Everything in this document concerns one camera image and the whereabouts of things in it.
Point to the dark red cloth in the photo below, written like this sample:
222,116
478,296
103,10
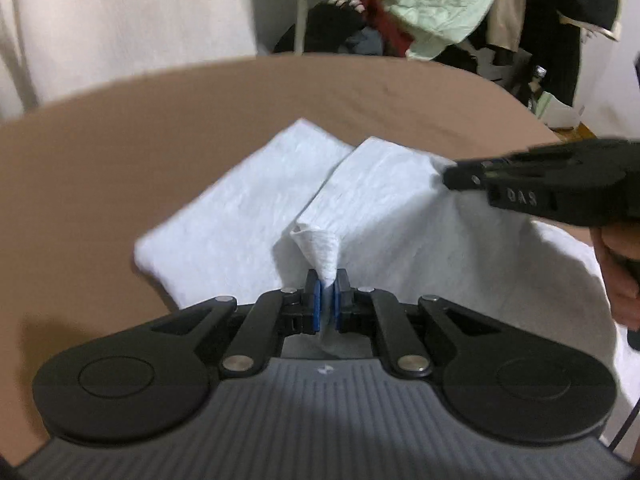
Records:
385,25

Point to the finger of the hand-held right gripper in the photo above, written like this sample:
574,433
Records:
465,177

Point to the grey metal pole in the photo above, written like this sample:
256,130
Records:
301,5

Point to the person's right hand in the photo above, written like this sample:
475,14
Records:
617,270

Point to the pale blue-white shirt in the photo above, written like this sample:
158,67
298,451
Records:
400,220

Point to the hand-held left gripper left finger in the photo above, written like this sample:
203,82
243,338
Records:
316,305

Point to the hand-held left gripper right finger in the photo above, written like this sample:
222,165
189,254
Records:
342,305

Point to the beige coat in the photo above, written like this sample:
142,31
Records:
510,5

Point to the white and green bag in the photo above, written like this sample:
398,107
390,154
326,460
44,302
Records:
557,110

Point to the black clothes pile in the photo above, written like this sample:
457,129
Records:
325,27

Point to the black hanging garment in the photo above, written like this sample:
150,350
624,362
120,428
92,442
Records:
575,10

